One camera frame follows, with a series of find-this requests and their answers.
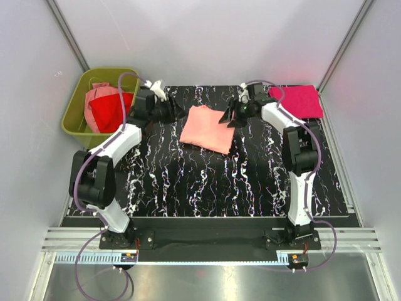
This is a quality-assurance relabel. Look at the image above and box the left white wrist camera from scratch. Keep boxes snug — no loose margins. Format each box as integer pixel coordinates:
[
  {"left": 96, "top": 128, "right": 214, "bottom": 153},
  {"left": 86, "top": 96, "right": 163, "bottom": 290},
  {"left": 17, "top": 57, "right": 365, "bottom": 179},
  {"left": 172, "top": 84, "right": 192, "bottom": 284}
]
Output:
[{"left": 144, "top": 80, "right": 167, "bottom": 102}]

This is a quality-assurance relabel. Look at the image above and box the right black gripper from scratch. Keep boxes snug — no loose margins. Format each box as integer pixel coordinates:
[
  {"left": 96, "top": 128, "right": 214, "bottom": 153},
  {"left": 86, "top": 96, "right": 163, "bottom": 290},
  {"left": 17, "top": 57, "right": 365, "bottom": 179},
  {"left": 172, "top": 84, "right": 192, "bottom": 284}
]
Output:
[{"left": 219, "top": 97, "right": 253, "bottom": 129}]

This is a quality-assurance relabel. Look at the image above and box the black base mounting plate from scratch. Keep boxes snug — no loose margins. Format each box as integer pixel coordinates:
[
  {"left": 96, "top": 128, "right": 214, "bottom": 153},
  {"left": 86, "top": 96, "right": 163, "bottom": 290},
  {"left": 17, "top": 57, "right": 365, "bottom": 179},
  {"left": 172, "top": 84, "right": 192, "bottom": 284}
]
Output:
[{"left": 99, "top": 217, "right": 321, "bottom": 264}]

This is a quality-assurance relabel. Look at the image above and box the folded magenta t shirt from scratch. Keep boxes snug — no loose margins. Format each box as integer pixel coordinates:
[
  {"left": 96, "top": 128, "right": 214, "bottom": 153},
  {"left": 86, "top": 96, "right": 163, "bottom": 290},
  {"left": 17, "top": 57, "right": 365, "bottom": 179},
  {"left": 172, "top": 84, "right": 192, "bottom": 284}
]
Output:
[{"left": 280, "top": 85, "right": 324, "bottom": 119}]

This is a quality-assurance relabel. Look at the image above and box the dusty pink t shirt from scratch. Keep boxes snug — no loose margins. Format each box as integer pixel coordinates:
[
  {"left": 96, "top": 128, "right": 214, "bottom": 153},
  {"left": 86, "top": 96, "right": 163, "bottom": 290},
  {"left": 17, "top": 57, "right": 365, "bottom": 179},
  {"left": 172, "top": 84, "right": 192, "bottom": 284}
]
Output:
[{"left": 84, "top": 83, "right": 118, "bottom": 116}]

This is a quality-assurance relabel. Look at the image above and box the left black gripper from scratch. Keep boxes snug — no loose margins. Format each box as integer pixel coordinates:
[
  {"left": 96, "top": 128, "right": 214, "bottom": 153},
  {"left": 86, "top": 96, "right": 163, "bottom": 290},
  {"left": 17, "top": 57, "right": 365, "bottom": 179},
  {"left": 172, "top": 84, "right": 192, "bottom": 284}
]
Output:
[{"left": 148, "top": 95, "right": 188, "bottom": 125}]

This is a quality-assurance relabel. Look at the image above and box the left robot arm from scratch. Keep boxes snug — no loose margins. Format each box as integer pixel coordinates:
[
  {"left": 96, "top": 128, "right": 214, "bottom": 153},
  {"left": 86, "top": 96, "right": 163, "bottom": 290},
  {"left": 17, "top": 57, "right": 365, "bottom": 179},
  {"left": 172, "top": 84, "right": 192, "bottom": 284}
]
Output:
[{"left": 69, "top": 88, "right": 187, "bottom": 248}]

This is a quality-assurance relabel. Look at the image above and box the red t shirt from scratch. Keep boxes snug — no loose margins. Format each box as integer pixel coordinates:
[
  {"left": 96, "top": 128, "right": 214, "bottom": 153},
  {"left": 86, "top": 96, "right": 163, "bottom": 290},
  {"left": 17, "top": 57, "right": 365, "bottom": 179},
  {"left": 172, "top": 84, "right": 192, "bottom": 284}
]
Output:
[{"left": 85, "top": 93, "right": 123, "bottom": 134}]

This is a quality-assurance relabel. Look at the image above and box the aluminium frame rail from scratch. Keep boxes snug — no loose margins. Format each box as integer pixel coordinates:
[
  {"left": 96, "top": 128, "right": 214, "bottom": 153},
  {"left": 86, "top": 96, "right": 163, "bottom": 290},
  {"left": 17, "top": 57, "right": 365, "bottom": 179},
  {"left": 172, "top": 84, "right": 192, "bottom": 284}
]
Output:
[{"left": 41, "top": 227, "right": 381, "bottom": 266}]

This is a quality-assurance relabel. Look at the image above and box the salmon pink t shirt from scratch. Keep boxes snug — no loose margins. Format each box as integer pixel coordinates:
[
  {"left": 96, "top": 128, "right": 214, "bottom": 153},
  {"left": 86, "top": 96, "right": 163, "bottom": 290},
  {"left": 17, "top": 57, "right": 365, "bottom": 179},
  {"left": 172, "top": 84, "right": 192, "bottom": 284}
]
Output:
[{"left": 179, "top": 105, "right": 235, "bottom": 155}]

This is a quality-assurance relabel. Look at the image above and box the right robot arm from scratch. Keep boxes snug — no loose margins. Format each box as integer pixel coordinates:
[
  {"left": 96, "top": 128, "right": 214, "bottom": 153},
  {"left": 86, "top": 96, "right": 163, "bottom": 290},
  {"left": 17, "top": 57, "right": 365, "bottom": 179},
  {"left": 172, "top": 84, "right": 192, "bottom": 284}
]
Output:
[{"left": 219, "top": 81, "right": 321, "bottom": 249}]

